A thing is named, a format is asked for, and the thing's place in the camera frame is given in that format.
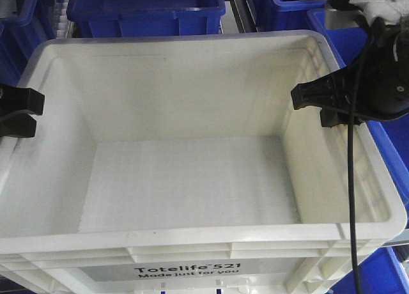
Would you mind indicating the blue plastic bin near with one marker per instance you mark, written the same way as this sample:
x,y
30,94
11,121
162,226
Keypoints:
x,y
389,129

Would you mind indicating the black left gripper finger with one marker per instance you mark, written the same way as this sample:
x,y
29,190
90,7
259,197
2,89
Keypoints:
x,y
21,101
20,126

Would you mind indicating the white plastic tote bin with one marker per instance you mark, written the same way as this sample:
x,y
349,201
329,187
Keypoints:
x,y
176,164

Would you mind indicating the blue bin behind tote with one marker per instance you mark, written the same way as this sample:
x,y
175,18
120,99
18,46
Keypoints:
x,y
133,18

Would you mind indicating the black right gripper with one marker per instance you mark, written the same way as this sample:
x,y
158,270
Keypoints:
x,y
377,76

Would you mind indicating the blue plastic bin behind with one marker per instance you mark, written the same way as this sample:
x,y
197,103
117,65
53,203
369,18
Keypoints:
x,y
277,15

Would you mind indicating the blue bin lower right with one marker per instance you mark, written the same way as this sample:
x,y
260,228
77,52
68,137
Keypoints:
x,y
385,271

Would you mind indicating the blue plastic bin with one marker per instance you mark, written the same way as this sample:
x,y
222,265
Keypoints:
x,y
389,129
277,15

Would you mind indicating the wrist camera with white wrap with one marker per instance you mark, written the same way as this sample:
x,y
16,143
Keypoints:
x,y
340,14

